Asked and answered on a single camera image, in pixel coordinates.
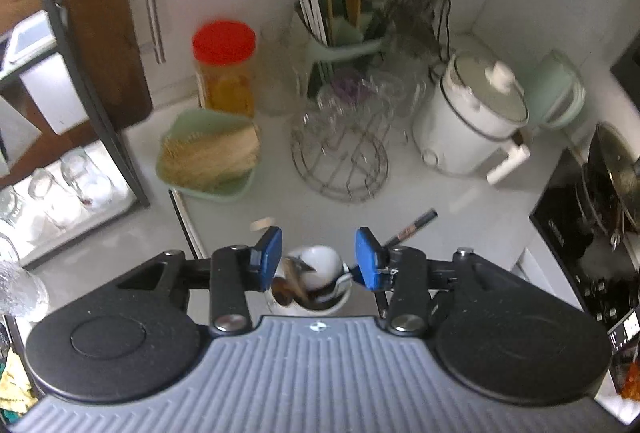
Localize group of clear glass cups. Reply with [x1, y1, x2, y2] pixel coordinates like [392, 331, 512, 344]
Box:
[315, 63, 431, 134]

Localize white rice cooker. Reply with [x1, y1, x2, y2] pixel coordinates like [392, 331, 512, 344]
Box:
[412, 50, 531, 185]

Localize black metal dish rack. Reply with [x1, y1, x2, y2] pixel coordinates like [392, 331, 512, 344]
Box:
[0, 0, 151, 214]

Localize large textured glass tumbler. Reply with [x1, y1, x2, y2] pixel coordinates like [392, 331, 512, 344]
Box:
[0, 233, 49, 329]

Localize wooden cutting board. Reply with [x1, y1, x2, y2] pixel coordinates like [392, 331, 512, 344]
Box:
[37, 0, 153, 131]

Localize yellow green cloth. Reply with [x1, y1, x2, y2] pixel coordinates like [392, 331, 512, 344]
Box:
[0, 348, 40, 416]

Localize green utensil holder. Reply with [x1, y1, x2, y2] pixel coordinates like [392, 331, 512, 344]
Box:
[292, 10, 396, 99]

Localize wire cup rack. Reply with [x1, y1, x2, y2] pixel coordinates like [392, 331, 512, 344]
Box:
[290, 113, 391, 204]

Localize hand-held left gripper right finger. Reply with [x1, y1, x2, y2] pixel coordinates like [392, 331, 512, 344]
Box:
[354, 226, 523, 338]

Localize dried noodles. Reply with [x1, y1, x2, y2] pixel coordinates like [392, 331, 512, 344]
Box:
[162, 123, 261, 191]

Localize black chopstick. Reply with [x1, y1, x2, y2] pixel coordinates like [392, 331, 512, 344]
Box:
[169, 188, 207, 260]
[382, 208, 439, 248]

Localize bundle of assorted chopsticks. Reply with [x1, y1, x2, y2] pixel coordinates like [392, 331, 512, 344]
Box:
[290, 0, 366, 49]

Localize tall clear glass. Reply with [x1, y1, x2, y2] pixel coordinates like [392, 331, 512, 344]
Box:
[257, 26, 301, 116]

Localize white ceramic spoon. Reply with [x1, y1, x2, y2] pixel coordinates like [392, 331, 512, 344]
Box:
[285, 247, 347, 289]

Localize clear glass jar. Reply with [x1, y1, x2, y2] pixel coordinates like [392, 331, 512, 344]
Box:
[27, 168, 76, 226]
[60, 149, 113, 209]
[0, 186, 26, 239]

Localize copper metal spoon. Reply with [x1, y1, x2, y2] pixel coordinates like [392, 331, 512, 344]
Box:
[271, 275, 301, 306]

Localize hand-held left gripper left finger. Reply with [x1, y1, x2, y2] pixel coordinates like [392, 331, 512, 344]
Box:
[116, 225, 284, 335]

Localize red lid plastic jar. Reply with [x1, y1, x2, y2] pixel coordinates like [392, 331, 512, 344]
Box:
[192, 20, 258, 118]

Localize white ceramic jar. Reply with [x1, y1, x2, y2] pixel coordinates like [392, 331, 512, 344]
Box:
[265, 245, 353, 316]

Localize white dish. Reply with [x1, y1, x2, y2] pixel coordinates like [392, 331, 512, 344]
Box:
[22, 53, 88, 136]

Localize green electric kettle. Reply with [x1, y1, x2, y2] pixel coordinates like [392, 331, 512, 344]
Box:
[525, 49, 587, 131]

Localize black cooktop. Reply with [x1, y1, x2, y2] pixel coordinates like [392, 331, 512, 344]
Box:
[529, 148, 640, 344]

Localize glasses on white tray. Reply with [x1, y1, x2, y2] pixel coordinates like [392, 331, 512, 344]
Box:
[0, 138, 138, 264]

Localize green plastic basket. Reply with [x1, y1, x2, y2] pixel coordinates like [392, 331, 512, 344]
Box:
[156, 108, 263, 203]

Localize metal wok with lid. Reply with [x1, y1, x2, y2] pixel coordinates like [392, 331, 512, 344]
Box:
[582, 122, 640, 234]

